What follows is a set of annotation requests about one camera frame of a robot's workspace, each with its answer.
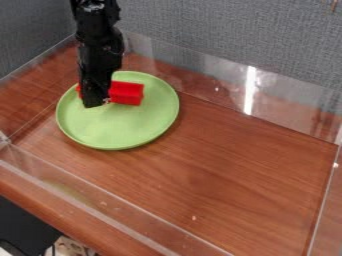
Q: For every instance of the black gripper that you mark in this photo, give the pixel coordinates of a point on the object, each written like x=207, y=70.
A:
x=100, y=47

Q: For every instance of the red rectangular block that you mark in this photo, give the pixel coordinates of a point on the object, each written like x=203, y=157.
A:
x=127, y=93

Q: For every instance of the green round plate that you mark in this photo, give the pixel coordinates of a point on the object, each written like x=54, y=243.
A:
x=115, y=126

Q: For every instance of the white power strip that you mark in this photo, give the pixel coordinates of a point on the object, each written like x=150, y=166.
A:
x=68, y=247

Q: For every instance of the clear acrylic enclosure walls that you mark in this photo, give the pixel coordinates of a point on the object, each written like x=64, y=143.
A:
x=241, y=181

